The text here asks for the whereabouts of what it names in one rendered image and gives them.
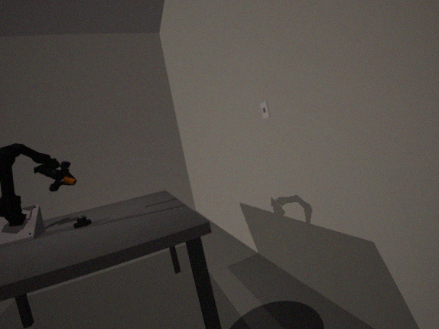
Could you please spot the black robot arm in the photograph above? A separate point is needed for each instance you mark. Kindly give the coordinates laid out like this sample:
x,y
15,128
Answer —
x,y
10,204

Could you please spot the orange cylinder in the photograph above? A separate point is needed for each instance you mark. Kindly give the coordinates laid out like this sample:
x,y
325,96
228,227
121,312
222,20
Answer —
x,y
69,180

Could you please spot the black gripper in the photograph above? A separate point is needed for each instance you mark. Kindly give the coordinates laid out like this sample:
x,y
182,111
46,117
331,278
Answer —
x,y
55,174

